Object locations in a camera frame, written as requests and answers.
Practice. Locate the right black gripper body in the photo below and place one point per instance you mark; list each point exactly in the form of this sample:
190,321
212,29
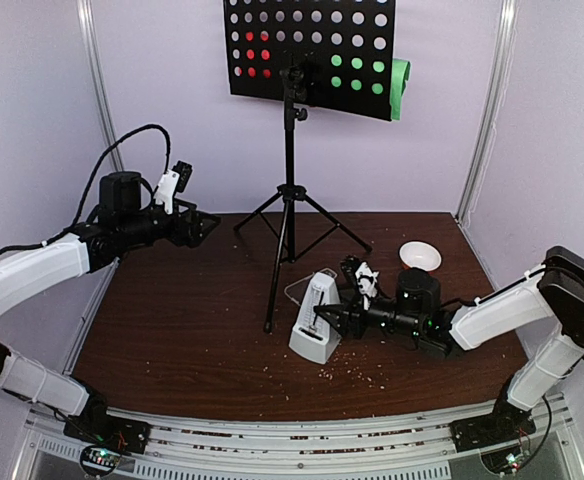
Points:
349,319

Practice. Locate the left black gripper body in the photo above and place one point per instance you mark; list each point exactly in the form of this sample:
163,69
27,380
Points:
174,234

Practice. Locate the grey metronome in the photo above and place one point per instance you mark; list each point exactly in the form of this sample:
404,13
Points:
312,337

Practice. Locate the clear plastic metronome cover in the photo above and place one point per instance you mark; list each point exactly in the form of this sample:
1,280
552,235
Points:
296,290

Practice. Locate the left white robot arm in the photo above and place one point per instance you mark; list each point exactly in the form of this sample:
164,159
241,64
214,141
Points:
118,224

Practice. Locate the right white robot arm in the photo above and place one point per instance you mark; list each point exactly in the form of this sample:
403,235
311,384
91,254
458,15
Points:
552,289

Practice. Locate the orange and white bowl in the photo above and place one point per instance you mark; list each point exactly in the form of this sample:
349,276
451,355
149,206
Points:
421,255

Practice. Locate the black perforated music stand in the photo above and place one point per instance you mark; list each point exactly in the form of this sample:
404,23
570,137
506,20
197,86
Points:
336,55

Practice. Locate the green paper sheet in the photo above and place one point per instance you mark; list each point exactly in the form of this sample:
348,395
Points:
400,74

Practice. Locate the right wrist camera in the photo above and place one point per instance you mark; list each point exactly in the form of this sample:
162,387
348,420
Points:
362,279

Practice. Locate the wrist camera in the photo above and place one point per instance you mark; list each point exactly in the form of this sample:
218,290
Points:
362,279
173,181

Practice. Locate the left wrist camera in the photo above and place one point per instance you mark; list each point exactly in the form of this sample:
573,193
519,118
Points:
173,181

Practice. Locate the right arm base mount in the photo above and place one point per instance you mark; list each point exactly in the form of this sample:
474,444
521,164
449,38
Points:
487,430

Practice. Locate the aluminium front rail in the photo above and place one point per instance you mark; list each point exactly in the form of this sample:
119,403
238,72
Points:
411,446

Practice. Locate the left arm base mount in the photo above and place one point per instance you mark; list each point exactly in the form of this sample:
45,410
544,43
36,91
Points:
119,434

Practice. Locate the left aluminium frame post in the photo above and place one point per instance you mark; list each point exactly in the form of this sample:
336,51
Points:
89,36

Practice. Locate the aluminium frame post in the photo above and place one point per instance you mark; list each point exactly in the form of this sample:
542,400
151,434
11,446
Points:
89,36
487,131

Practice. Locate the right aluminium frame post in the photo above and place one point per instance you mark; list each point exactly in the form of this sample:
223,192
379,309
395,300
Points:
487,131

